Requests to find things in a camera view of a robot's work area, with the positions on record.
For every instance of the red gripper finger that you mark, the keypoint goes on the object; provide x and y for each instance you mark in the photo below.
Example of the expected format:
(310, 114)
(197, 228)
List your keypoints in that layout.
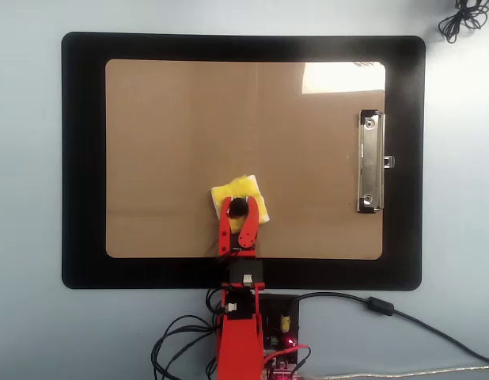
(224, 215)
(248, 231)

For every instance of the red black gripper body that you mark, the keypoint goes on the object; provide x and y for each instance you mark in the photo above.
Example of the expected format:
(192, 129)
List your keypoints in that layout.
(224, 245)

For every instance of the yellow sponge with black knob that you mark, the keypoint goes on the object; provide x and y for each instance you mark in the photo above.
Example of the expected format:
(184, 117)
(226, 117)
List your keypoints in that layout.
(244, 186)

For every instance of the red robot arm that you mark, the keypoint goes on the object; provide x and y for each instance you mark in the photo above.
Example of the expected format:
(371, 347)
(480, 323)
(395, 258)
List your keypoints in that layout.
(240, 352)

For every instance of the black controller circuit board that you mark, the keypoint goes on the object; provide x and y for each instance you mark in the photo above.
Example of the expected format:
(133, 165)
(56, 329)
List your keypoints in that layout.
(274, 308)

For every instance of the yellow capacitor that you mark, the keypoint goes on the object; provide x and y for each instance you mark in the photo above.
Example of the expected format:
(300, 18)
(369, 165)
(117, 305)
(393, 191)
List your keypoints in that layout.
(285, 324)

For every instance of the brown clipboard board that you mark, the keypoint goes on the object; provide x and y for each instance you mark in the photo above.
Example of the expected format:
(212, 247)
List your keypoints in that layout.
(169, 118)

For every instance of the metal clipboard clip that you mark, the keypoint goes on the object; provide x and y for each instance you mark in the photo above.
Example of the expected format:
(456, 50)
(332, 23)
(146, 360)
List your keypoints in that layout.
(370, 166)

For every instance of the black rectangular mat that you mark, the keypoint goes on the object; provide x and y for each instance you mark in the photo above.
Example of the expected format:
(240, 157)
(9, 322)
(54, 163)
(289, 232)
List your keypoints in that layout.
(82, 158)

